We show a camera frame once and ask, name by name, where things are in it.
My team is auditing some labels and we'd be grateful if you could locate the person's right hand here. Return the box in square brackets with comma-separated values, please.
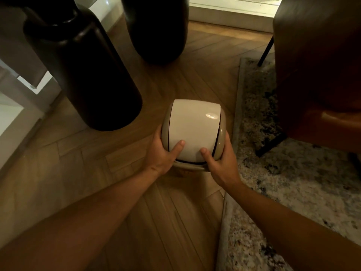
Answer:
[200, 132, 242, 191]

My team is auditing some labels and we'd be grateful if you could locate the person's left hand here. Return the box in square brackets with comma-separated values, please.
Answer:
[145, 125, 186, 177]

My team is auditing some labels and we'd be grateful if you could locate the beige swing-lid trash bin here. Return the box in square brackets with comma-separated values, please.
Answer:
[161, 99, 227, 172]

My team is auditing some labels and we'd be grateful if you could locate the person's right forearm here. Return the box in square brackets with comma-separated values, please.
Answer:
[224, 180, 361, 271]

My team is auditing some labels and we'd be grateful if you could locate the person's left forearm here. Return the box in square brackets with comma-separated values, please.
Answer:
[0, 166, 162, 271]

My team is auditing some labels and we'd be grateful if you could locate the grey patterned rug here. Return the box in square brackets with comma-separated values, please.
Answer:
[216, 57, 361, 271]

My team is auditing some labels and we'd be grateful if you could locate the tall black floor vase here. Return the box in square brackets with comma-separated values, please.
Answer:
[23, 0, 143, 132]

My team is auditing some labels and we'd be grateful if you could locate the round black floor vase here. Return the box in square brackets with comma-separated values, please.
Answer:
[121, 0, 190, 65]

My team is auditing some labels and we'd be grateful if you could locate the brown leather armchair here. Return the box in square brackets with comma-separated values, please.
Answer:
[255, 0, 361, 178]

